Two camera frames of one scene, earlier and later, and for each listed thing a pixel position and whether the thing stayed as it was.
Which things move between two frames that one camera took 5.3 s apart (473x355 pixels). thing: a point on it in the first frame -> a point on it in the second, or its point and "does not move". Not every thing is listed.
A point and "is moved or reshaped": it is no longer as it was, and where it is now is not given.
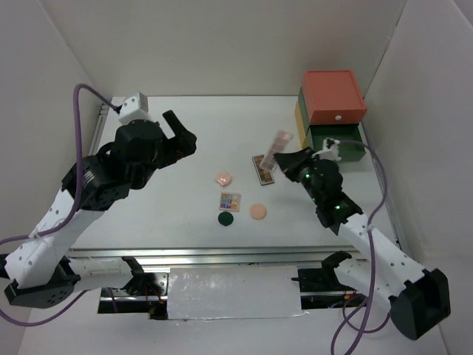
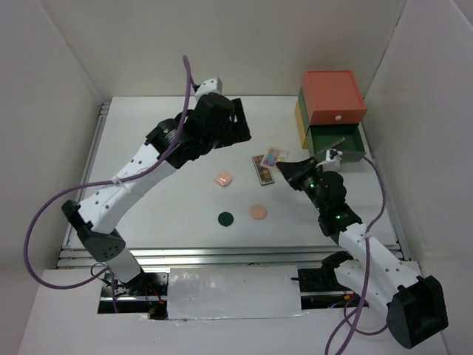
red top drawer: x=333 y=96 does not move
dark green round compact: x=225 y=218 does not move
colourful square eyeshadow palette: x=229 y=202 -> x=273 y=156
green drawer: x=351 y=137 does not move
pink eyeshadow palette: x=281 y=139 is moved or reshaped
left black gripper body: x=171 y=150 -> x=233 y=132
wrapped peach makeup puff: x=223 y=178 does not move
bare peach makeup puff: x=258 y=211 does not move
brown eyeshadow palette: x=262 y=170 does not move
